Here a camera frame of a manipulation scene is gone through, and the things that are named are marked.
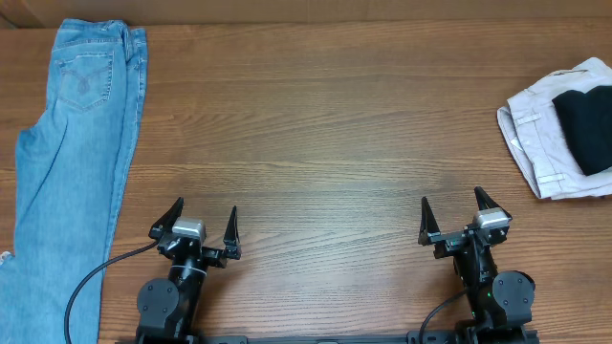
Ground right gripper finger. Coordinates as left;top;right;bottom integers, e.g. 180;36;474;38
474;186;512;219
419;197;440;237

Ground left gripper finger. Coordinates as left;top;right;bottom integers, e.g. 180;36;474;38
223;205;239;243
150;197;184;234

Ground light blue denim jeans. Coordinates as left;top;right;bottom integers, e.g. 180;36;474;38
1;19;148;343

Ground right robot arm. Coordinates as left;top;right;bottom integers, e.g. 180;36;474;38
415;186;539;343

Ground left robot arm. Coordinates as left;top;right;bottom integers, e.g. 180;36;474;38
135;198;241;344

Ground folded light grey trousers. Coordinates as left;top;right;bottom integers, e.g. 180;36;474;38
497;57;611;200

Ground folded black garment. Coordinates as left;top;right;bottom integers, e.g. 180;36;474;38
553;85;611;176

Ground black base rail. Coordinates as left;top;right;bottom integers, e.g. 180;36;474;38
117;329;540;344

